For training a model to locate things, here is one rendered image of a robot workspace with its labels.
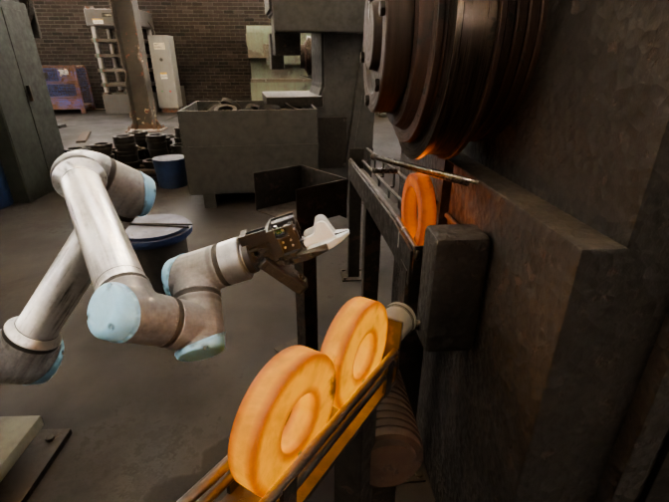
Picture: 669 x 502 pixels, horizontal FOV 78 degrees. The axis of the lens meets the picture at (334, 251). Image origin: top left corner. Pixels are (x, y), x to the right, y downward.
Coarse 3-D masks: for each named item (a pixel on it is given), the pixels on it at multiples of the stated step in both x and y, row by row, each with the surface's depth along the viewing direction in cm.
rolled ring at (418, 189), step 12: (408, 180) 97; (420, 180) 90; (408, 192) 100; (420, 192) 88; (432, 192) 89; (408, 204) 102; (420, 204) 88; (432, 204) 88; (408, 216) 103; (420, 216) 89; (432, 216) 88; (408, 228) 102; (420, 228) 89; (420, 240) 91
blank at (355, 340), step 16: (352, 304) 55; (368, 304) 55; (336, 320) 53; (352, 320) 52; (368, 320) 55; (384, 320) 61; (336, 336) 51; (352, 336) 52; (368, 336) 59; (384, 336) 62; (336, 352) 51; (352, 352) 53; (368, 352) 60; (336, 368) 50; (352, 368) 54; (368, 368) 59; (336, 384) 51; (352, 384) 55; (336, 400) 52
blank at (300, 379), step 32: (288, 352) 43; (320, 352) 46; (256, 384) 40; (288, 384) 40; (320, 384) 46; (256, 416) 38; (320, 416) 48; (256, 448) 38; (288, 448) 45; (256, 480) 39
